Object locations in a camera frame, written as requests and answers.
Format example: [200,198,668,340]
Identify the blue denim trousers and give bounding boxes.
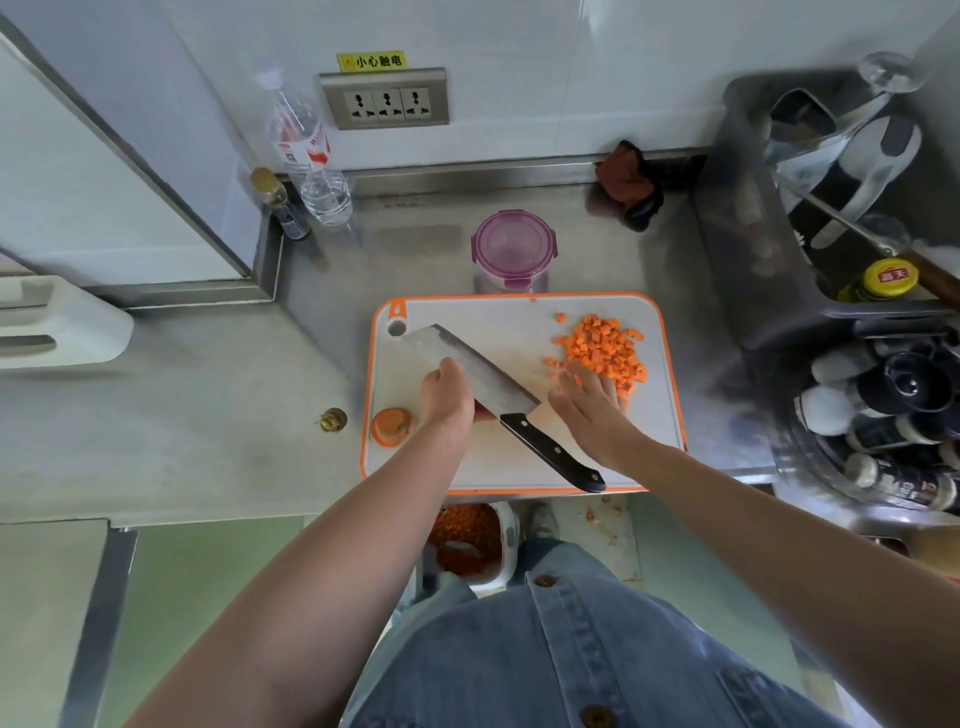
[397,536,639,639]

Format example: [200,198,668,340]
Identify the metal utensil handle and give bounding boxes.
[779,179,960,309]

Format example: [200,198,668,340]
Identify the black-handled kitchen knife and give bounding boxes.
[404,323,607,494]

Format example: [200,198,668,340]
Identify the small gold-capped bottle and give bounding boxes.
[248,166,311,242]

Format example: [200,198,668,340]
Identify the pile of diced carrot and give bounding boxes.
[543,312,649,406]

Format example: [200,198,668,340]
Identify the clear round basin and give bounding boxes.
[768,344,960,519]

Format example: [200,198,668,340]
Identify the white orange-rimmed cutting board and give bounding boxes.
[359,292,688,498]

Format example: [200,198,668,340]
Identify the white waste bin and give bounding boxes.
[419,500,520,598]

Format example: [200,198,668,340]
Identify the brown-centred carrot end slice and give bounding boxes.
[372,407,415,444]

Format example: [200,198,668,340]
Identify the grey wall socket panel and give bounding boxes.
[318,67,450,131]

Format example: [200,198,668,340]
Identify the person's left hand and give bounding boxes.
[419,357,475,435]

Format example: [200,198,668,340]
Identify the person's right hand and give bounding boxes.
[547,363,646,472]

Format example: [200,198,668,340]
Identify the clear plastic water bottle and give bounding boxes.
[254,71,354,228]

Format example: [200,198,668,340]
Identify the dark red cloth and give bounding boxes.
[596,140,665,232]

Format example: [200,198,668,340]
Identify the person's left forearm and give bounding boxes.
[123,419,478,728]

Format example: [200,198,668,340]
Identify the blue denim shirt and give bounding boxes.
[341,573,849,728]

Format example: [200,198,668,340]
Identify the pale green cabinet front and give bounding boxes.
[629,494,808,691]
[97,515,305,728]

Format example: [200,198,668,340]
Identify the group of seasoning bottles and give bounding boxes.
[793,337,960,515]

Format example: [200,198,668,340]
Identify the purple lidded container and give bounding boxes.
[470,209,559,294]

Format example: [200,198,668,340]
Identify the white and black bag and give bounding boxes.
[764,89,924,253]

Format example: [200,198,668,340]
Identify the person's right forearm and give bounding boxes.
[611,442,960,728]

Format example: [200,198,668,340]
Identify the yellow-capped sauce bottle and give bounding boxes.
[837,258,920,304]

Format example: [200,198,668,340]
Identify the yellow warning sticker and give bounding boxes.
[336,50,409,73]

